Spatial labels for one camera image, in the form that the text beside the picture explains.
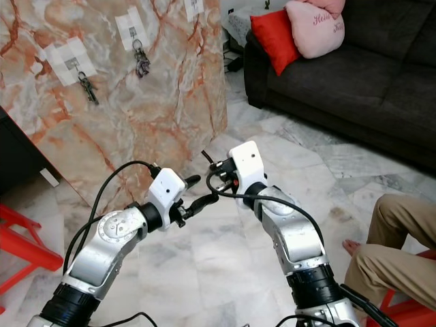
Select dark keys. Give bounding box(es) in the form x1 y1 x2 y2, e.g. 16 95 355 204
77 70 99 106

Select orange veined marble board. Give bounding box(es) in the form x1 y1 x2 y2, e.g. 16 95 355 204
0 0 229 212

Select small white block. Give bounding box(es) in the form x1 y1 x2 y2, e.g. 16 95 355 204
41 168 61 187

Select bare person foot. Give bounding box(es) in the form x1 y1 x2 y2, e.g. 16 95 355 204
343 238 362 258

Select red cushion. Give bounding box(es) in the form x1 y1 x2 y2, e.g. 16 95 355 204
250 9 300 76

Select white patterned side table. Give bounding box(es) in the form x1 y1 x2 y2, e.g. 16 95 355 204
221 7 254 70

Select red plastic stool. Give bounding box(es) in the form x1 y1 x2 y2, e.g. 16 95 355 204
378 249 436 327
0 203 64 295

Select pink cushion with script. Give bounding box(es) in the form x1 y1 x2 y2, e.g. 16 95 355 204
285 2 347 59

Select dark brown sofa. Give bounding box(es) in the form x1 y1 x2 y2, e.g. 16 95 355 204
244 0 436 154

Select person leg khaki trousers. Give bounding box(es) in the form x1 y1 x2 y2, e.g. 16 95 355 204
367 194 436 247
344 244 436 307

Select plain pink cushion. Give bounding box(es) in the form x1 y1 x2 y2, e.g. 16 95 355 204
303 0 347 16

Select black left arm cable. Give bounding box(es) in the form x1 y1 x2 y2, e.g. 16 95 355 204
63 160 163 277

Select white taped wall hook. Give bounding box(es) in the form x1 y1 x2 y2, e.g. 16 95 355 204
114 8 147 52
44 37 97 87
184 0 205 21

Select thick black cable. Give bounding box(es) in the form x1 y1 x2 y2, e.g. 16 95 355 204
341 285 399 327

